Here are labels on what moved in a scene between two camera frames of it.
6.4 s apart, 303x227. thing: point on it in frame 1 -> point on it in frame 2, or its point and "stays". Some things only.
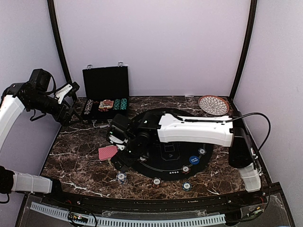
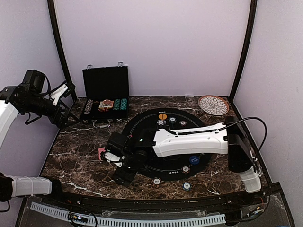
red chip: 185,169 stays
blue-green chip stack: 186,186 stays
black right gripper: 127,161 -> 128,177
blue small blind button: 194,160 stays
